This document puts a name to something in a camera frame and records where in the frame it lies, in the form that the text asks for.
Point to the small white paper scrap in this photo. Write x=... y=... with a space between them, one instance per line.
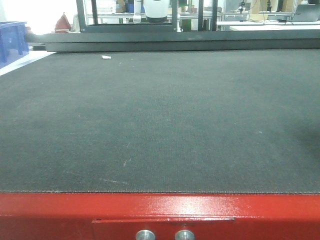
x=106 y=57

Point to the dark red cloth bag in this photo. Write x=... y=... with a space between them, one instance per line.
x=62 y=25

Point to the blue plastic crate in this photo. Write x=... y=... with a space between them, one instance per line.
x=12 y=42

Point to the silver round knob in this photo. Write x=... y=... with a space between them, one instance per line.
x=184 y=235
x=145 y=234

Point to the left silver round knob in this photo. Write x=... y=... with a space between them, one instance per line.
x=145 y=234

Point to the white background table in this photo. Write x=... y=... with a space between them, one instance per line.
x=268 y=25

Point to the right silver round knob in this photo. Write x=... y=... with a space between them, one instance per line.
x=184 y=235

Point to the black metal frame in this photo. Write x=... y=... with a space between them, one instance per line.
x=159 y=36

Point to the dark grey textured mat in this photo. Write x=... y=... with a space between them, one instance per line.
x=165 y=122

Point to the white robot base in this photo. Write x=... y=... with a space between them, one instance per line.
x=156 y=11

